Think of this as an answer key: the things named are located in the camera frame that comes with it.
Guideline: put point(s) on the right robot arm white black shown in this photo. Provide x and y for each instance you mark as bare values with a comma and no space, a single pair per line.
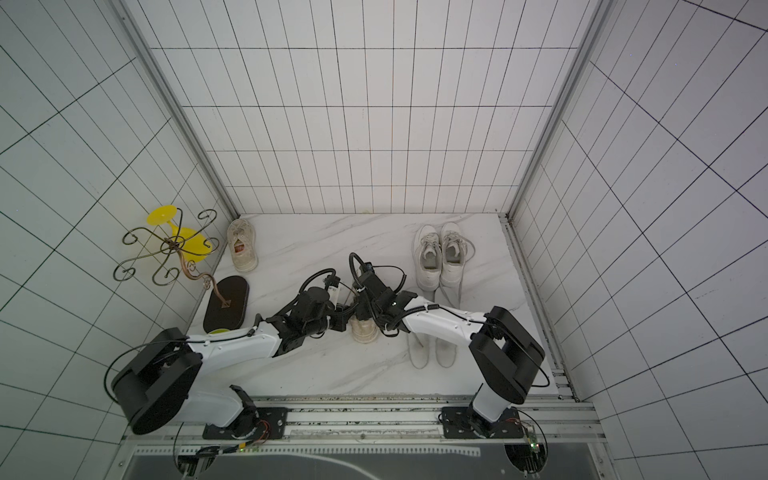
506,354

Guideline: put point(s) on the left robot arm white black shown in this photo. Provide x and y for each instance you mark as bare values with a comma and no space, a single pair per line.
168,379

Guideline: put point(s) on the beige sneaker red label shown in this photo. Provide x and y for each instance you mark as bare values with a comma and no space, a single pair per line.
241,243
364,328

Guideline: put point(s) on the aluminium mounting rail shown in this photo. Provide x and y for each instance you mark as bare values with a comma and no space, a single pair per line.
547,419

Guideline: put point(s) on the dark oval stand base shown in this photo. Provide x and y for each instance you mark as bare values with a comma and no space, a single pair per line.
227,305

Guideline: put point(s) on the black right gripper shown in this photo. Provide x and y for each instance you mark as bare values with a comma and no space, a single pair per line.
372,308

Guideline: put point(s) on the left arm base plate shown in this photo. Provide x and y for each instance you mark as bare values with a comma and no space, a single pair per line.
251,425

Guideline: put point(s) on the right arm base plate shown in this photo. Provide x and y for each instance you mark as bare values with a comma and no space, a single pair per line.
480,423

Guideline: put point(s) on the white leather sneaker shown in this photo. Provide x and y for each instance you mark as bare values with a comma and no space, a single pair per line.
427,255
457,251

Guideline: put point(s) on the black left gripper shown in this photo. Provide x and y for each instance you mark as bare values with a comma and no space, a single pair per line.
343,312

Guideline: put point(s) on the grey shoe insole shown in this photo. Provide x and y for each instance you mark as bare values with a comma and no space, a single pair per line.
419,350
445,353

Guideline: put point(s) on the yellow plastic funnel cup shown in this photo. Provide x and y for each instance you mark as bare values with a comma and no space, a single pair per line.
193,245

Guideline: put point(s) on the scrolled metal wire stand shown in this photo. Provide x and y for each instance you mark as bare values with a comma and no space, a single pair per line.
172,264

